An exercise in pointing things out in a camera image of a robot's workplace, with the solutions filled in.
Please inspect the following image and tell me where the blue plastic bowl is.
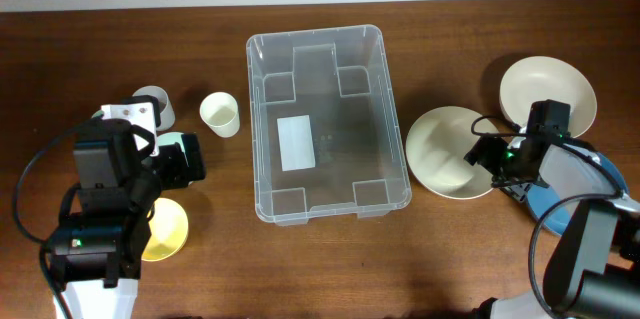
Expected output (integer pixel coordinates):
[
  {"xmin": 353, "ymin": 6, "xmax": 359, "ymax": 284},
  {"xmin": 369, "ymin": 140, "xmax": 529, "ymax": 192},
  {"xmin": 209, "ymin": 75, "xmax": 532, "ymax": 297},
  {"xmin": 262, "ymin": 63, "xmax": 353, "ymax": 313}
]
[{"xmin": 525, "ymin": 152, "xmax": 630, "ymax": 236}]

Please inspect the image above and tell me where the beige bowl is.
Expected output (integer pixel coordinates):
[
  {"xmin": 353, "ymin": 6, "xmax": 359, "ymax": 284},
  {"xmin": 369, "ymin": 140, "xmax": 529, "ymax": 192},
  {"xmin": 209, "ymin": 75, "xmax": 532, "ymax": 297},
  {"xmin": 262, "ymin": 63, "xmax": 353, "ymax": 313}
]
[
  {"xmin": 405, "ymin": 106, "xmax": 492, "ymax": 200},
  {"xmin": 499, "ymin": 56, "xmax": 597, "ymax": 137}
]

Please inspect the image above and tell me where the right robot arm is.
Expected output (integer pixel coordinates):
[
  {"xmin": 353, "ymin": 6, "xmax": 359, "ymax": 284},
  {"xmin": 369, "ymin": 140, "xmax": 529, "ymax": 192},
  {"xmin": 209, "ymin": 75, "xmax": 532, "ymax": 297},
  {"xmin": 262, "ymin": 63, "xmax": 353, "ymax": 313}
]
[{"xmin": 464, "ymin": 100, "xmax": 639, "ymax": 318}]

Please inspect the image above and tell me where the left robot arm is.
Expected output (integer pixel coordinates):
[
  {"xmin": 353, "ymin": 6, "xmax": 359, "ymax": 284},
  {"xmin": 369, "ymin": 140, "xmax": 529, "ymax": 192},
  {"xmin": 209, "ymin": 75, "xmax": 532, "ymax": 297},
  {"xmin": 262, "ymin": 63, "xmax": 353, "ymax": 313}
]
[{"xmin": 40, "ymin": 118, "xmax": 206, "ymax": 318}]

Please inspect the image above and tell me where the white label in container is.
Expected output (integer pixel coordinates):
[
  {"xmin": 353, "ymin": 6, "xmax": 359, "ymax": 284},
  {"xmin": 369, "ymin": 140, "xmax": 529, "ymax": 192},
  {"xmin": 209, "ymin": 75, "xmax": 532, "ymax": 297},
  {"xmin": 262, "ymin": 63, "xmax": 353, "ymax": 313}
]
[{"xmin": 277, "ymin": 115, "xmax": 316, "ymax": 172}]

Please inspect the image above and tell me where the clear plastic storage container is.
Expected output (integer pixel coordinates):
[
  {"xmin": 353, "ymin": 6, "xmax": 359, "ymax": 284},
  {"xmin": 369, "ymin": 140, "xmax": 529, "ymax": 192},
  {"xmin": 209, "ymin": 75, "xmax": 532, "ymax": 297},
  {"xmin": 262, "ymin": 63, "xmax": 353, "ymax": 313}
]
[{"xmin": 246, "ymin": 24, "xmax": 412, "ymax": 226}]

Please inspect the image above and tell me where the green plastic bowl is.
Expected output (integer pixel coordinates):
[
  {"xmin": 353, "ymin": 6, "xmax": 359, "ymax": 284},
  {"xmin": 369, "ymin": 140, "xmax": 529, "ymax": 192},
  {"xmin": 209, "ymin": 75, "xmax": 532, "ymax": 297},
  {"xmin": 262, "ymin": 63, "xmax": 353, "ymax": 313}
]
[{"xmin": 157, "ymin": 132, "xmax": 183, "ymax": 146}]

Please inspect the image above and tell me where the grey translucent plastic cup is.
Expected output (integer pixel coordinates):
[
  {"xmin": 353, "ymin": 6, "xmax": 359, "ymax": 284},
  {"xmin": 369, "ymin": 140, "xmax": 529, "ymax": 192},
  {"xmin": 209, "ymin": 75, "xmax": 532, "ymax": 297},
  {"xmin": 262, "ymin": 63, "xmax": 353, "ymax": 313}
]
[{"xmin": 133, "ymin": 86, "xmax": 176, "ymax": 131}]

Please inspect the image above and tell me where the yellow plastic bowl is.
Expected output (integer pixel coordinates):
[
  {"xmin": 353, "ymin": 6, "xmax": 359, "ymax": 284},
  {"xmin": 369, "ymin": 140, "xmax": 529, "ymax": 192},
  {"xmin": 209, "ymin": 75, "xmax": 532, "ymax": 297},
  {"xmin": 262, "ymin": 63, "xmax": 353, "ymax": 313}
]
[{"xmin": 142, "ymin": 198, "xmax": 189, "ymax": 262}]

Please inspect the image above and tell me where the cream plastic cup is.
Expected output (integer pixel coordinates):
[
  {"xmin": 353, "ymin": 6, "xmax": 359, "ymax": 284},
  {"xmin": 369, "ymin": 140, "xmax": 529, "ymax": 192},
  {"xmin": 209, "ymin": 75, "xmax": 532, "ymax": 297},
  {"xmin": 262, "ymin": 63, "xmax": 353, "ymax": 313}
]
[{"xmin": 199, "ymin": 92, "xmax": 240, "ymax": 138}]

